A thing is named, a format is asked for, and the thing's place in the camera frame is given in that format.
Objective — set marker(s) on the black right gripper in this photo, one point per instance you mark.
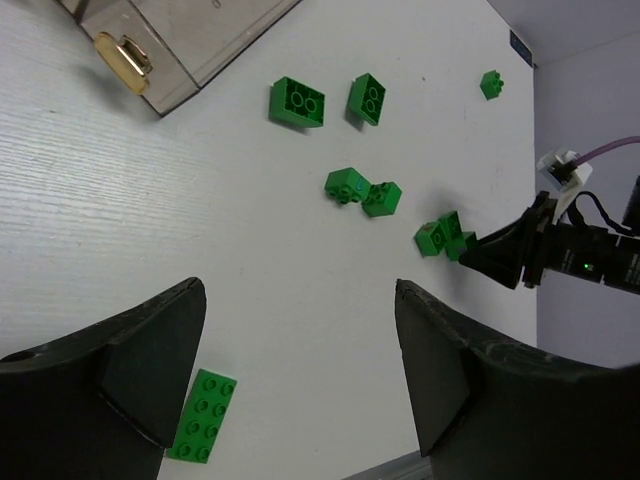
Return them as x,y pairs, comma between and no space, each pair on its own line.
607,255

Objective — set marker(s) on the green upturned 2x3 lego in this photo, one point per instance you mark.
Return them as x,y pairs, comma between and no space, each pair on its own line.
295,103

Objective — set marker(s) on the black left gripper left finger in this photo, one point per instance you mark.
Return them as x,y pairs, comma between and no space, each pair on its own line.
103,402

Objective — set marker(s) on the blue right corner label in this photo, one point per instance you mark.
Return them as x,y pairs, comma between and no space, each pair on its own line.
521,49

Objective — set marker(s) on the green far 2x2 lego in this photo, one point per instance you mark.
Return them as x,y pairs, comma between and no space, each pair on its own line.
491,84

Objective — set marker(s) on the clear three-compartment organizer tray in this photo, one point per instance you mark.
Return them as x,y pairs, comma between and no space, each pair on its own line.
168,51

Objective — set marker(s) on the green upturned 2x2 lego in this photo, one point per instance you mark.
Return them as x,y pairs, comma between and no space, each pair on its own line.
366,98

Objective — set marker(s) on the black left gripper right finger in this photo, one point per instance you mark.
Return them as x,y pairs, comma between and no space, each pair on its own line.
487,406

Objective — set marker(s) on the green lego brick center-left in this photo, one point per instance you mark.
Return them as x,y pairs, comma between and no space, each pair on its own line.
347,186

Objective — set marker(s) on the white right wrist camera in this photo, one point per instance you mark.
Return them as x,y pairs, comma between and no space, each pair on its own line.
560,167

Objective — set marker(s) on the green lego brick center-right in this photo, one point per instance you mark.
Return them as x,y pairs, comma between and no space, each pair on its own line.
383,199

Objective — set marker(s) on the green 2x2 lego near gripper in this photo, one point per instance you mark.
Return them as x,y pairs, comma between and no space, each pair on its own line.
430,239

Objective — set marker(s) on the green 2x4 lego brick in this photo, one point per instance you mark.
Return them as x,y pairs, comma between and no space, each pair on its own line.
457,241

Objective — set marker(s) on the green flat 2x4 lego plate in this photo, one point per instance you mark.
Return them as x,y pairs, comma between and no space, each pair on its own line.
202,417

